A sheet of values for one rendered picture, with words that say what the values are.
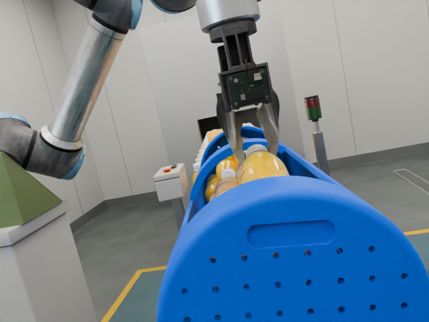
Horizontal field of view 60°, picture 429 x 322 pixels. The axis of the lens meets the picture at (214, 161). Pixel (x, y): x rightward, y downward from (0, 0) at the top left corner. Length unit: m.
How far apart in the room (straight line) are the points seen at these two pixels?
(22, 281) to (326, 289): 0.99
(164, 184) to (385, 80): 4.59
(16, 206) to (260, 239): 0.94
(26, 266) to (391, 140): 5.13
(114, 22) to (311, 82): 4.46
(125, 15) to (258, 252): 0.96
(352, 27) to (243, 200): 5.30
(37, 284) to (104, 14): 0.84
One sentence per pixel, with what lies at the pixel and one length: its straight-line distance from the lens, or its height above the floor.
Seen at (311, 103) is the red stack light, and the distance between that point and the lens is 1.66.
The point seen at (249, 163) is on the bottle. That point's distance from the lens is 0.53.
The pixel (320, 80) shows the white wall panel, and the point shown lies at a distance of 5.49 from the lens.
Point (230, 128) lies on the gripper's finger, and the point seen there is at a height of 1.28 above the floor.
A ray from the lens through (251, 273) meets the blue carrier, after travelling 0.38.
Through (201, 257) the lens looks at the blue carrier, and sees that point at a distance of 0.37.
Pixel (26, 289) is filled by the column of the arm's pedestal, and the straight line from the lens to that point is 1.25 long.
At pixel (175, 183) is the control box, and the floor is 1.06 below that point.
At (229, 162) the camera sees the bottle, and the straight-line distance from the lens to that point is 1.05.
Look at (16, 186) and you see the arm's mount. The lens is 1.22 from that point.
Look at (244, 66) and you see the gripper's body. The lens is 0.53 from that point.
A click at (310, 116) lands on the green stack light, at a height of 1.18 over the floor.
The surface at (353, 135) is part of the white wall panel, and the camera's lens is 5.61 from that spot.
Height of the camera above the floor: 1.33
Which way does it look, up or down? 9 degrees down
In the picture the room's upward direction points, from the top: 12 degrees counter-clockwise
